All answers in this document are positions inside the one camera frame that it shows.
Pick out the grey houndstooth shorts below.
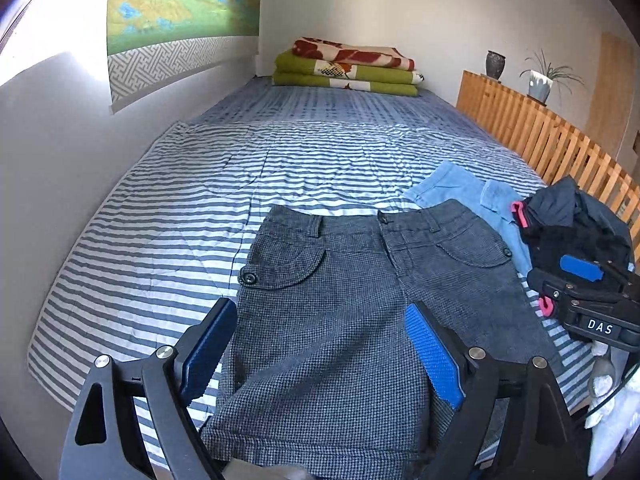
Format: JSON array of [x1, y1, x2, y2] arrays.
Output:
[[201, 200, 562, 479]]

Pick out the white gloved right hand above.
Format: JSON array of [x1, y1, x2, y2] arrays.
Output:
[[584, 341, 639, 478]]

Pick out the dark navy black clothes pile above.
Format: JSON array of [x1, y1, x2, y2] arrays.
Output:
[[511, 177, 634, 276]]

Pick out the light blue garment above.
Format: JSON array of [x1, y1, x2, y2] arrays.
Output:
[[404, 162, 533, 276]]

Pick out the blue white striped bed sheet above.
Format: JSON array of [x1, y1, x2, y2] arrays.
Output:
[[27, 77, 597, 470]]

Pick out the wooden door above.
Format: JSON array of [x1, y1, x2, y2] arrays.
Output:
[[585, 32, 636, 157]]

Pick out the potted spider plant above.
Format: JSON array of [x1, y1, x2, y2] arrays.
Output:
[[520, 48, 586, 105]]

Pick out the dark ceramic vase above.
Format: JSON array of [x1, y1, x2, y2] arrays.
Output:
[[485, 50, 506, 80]]

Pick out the red cream folded blanket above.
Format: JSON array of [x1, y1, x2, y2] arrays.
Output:
[[292, 37, 416, 72]]

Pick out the green folded quilt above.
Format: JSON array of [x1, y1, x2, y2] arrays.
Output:
[[271, 51, 424, 96]]

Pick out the black cable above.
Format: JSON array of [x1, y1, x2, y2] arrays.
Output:
[[581, 364, 640, 421]]

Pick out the wooden slatted bed rail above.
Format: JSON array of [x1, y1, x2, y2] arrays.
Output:
[[456, 70, 639, 257]]

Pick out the green landscape wall scroll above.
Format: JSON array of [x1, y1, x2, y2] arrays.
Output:
[[106, 0, 260, 107]]

